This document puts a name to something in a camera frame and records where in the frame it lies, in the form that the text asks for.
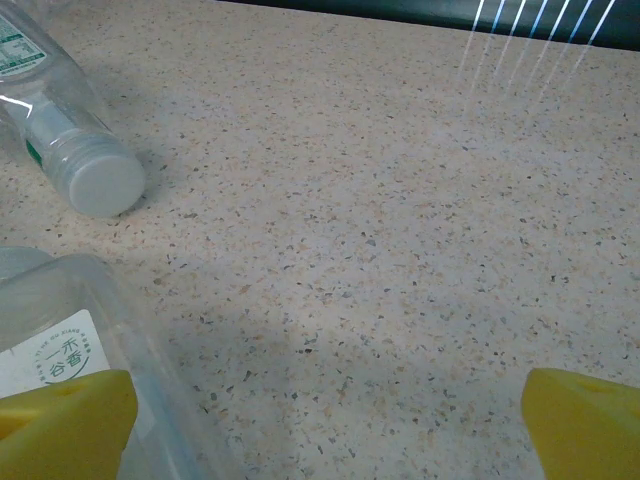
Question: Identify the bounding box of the blue circuit print backdrop panel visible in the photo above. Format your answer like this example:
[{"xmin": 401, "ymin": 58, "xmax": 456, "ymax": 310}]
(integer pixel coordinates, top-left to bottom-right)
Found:
[{"xmin": 215, "ymin": 0, "xmax": 640, "ymax": 53}]

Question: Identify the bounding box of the clear bottle green white label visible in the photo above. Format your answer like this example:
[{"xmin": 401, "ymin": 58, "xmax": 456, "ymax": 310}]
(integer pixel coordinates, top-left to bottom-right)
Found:
[{"xmin": 0, "ymin": 0, "xmax": 147, "ymax": 219}]

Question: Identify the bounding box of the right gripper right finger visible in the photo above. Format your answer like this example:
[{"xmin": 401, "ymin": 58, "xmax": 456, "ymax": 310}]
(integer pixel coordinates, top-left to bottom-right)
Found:
[{"xmin": 519, "ymin": 367, "xmax": 640, "ymax": 480}]

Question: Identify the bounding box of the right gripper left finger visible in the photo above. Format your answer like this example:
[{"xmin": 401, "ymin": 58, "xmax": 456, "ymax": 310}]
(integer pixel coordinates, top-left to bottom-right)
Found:
[{"xmin": 0, "ymin": 368, "xmax": 139, "ymax": 480}]

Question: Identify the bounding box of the square bottle round green print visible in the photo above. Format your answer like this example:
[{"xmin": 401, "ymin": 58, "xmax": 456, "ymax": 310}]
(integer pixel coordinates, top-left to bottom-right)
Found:
[{"xmin": 0, "ymin": 244, "xmax": 211, "ymax": 480}]

